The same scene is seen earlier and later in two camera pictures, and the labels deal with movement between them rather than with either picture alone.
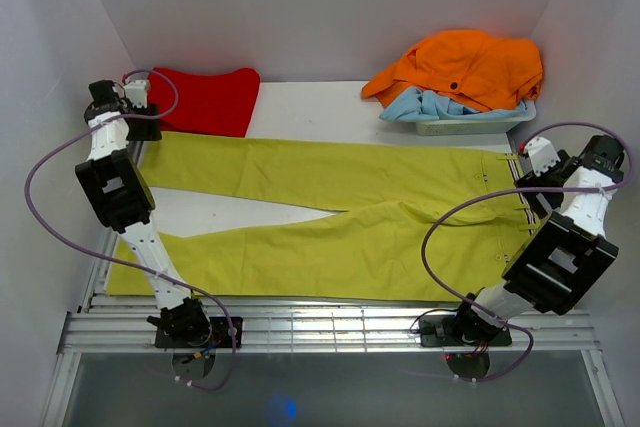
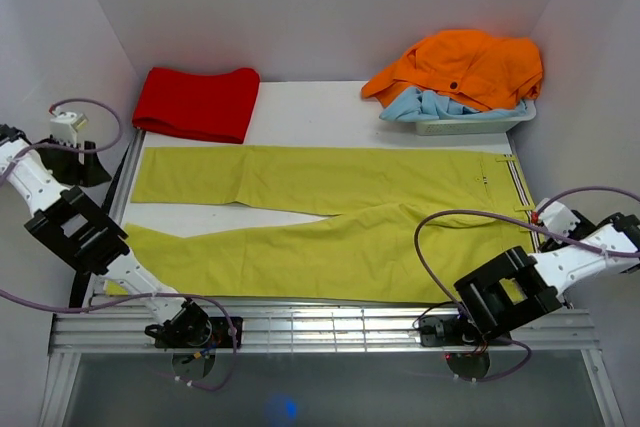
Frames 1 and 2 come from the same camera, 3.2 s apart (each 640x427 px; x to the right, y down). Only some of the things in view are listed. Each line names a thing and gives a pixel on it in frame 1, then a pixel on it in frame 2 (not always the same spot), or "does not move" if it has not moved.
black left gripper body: (143, 130) → (65, 165)
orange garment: (476, 70) does not move
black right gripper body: (549, 178) → (582, 228)
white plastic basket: (477, 126) does not move
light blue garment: (415, 106) does not move
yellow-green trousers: (411, 222) does not move
